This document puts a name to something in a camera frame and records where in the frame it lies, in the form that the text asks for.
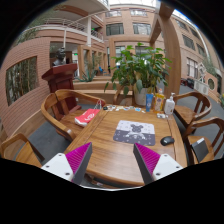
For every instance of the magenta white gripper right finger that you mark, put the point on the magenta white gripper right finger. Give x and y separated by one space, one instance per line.
154 166

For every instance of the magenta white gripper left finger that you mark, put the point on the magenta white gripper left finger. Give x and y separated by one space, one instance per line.
71 166

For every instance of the black computer mouse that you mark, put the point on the black computer mouse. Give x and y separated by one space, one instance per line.
167 140

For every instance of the grey cartoon mouse pad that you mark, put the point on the grey cartoon mouse pad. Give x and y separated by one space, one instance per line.
135 132

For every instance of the red white bag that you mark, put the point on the red white bag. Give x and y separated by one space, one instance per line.
88 115

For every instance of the dark notebook on chair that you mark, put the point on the dark notebook on chair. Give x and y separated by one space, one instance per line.
200 149

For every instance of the small white box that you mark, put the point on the small white box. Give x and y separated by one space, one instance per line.
159 115

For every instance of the wooden chair left near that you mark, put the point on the wooden chair left near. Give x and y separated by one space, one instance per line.
20 149

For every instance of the wooden chair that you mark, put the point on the wooden chair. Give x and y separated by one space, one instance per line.
213 146
20 149
188 114

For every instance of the wooden armchair left far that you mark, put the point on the wooden armchair left far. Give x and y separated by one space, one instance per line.
66 125

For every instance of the white pump bottle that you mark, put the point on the white pump bottle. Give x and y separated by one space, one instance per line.
169 105

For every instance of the wooden chair right near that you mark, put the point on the wooden chair right near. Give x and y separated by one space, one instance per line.
213 146

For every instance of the yellow liquid bottle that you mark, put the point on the yellow liquid bottle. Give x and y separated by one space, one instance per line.
159 101

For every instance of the white plant pot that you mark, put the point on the white plant pot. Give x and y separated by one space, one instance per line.
140 96

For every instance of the blue tube bottle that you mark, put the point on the blue tube bottle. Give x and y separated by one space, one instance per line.
149 100

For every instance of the wooden chair right far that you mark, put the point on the wooden chair right far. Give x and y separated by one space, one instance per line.
188 114

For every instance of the red wooden podium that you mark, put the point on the red wooden podium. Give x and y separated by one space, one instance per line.
59 77

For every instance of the green potted plant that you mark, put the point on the green potted plant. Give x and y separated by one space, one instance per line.
142 70

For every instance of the dark bust statue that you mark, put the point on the dark bust statue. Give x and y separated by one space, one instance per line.
60 55

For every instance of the wooden pillar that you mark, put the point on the wooden pillar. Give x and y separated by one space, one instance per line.
162 24

